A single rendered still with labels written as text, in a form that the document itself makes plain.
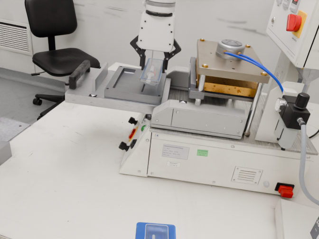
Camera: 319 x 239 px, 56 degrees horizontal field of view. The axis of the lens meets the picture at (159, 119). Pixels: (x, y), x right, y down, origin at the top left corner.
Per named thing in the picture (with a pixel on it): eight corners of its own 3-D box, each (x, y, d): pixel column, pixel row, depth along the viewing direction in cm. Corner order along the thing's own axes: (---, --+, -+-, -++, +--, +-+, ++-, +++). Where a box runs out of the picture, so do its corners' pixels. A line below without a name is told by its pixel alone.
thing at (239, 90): (244, 75, 100) (252, 47, 95) (257, 105, 81) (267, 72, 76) (193, 68, 100) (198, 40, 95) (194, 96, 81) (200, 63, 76)
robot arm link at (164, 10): (141, 0, 77) (140, 12, 79) (174, 4, 77) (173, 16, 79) (145, -4, 85) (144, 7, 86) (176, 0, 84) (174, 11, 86)
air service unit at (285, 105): (280, 129, 80) (299, 78, 73) (297, 162, 68) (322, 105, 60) (261, 126, 80) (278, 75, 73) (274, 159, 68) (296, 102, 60)
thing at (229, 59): (263, 74, 102) (274, 37, 96) (288, 119, 76) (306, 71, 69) (192, 65, 103) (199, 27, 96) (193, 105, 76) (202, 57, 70)
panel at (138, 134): (135, 120, 118) (159, 84, 109) (119, 169, 92) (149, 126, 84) (131, 118, 118) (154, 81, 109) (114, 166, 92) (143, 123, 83)
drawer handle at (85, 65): (90, 71, 101) (90, 59, 99) (75, 89, 88) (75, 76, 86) (84, 70, 101) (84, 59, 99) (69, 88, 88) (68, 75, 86)
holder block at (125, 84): (165, 78, 103) (166, 71, 101) (160, 105, 85) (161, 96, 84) (118, 72, 103) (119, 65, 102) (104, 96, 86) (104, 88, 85)
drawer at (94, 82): (169, 88, 105) (172, 67, 102) (164, 118, 86) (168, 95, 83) (88, 77, 106) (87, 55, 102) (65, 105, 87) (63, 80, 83)
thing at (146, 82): (147, 64, 100) (148, 57, 99) (164, 66, 100) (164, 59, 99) (139, 86, 84) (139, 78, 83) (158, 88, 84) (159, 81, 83)
